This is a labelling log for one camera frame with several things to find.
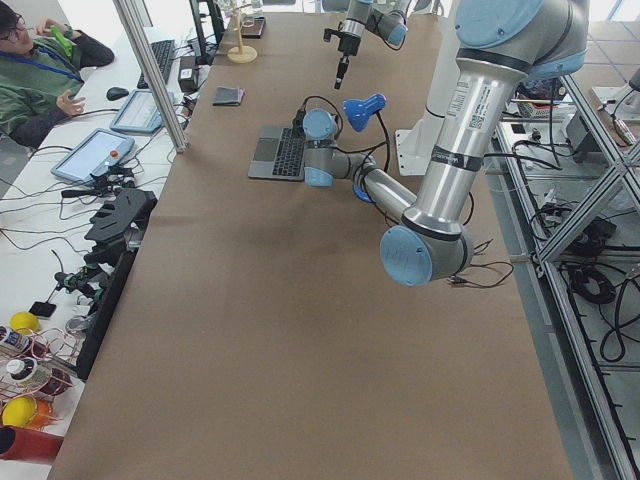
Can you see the black computer mouse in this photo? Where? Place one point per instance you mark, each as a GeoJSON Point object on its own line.
{"type": "Point", "coordinates": [115, 93]}

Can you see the folded grey cloth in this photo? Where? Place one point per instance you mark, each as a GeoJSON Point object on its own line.
{"type": "Point", "coordinates": [228, 96]}

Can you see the grey laptop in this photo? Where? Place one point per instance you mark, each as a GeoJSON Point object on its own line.
{"type": "Point", "coordinates": [278, 155]}

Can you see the aluminium frame post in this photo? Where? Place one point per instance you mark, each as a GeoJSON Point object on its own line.
{"type": "Point", "coordinates": [133, 27]}

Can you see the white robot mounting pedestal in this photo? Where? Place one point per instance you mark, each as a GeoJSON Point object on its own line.
{"type": "Point", "coordinates": [414, 146]}

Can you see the blue desk lamp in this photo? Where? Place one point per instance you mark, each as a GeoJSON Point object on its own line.
{"type": "Point", "coordinates": [358, 113]}

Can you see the teach pendant tablet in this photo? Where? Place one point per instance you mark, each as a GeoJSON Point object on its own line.
{"type": "Point", "coordinates": [138, 115]}
{"type": "Point", "coordinates": [93, 156]}

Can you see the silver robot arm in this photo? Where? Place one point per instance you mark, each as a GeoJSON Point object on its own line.
{"type": "Point", "coordinates": [502, 44]}
{"type": "Point", "coordinates": [364, 16]}

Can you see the wooden mug tree stand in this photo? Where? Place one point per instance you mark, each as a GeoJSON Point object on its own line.
{"type": "Point", "coordinates": [240, 53]}

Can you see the black tool holder rack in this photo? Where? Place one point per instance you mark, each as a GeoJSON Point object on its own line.
{"type": "Point", "coordinates": [107, 266]}

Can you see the upper teach pendant tablet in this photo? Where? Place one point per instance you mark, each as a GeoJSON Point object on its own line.
{"type": "Point", "coordinates": [138, 115]}

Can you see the black keyboard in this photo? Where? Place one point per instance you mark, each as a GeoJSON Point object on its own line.
{"type": "Point", "coordinates": [163, 51]}

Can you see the yellow lemon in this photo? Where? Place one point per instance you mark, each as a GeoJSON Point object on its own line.
{"type": "Point", "coordinates": [25, 322]}

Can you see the seated person green shirt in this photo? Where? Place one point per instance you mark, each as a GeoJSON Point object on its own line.
{"type": "Point", "coordinates": [41, 75]}

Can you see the lower teach pendant tablet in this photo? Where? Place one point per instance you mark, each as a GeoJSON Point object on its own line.
{"type": "Point", "coordinates": [93, 156]}

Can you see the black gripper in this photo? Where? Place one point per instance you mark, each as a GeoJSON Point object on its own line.
{"type": "Point", "coordinates": [300, 121]}
{"type": "Point", "coordinates": [346, 46]}

